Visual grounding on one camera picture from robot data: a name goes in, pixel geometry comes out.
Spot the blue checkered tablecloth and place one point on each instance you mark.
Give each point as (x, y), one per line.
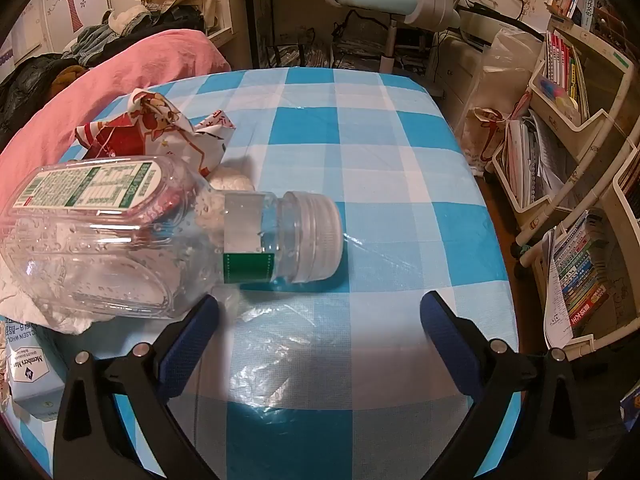
(350, 160)

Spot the translucent plastic bag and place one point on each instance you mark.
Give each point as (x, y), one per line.
(510, 60)

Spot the pile of clothes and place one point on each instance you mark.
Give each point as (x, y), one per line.
(130, 25)

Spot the bundle of folders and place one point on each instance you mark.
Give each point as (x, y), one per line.
(535, 160)

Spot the beige tote bag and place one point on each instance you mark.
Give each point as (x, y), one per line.
(482, 135)

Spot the striped storage bag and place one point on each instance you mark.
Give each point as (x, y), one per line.
(300, 55)

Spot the red white snack wrapper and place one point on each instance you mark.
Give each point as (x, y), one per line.
(150, 130)

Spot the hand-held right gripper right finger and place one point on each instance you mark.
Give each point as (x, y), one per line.
(445, 340)

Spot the light blue carton box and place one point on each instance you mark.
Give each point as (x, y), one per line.
(35, 375)

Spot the pink blanket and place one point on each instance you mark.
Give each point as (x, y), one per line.
(125, 65)

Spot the white shelf cart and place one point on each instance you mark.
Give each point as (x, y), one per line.
(605, 115)

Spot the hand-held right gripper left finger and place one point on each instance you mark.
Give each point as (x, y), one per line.
(187, 345)

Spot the white crumpled paper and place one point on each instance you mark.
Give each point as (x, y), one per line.
(30, 310)

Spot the row of upright books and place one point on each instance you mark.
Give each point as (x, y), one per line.
(565, 70)

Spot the clear plastic bottle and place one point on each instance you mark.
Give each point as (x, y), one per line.
(125, 260)

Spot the stack of colourful books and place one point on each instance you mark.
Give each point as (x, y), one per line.
(582, 275)

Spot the hanging white paper slip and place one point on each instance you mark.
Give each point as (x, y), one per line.
(557, 300)

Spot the white tissue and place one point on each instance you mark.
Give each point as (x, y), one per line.
(231, 180)

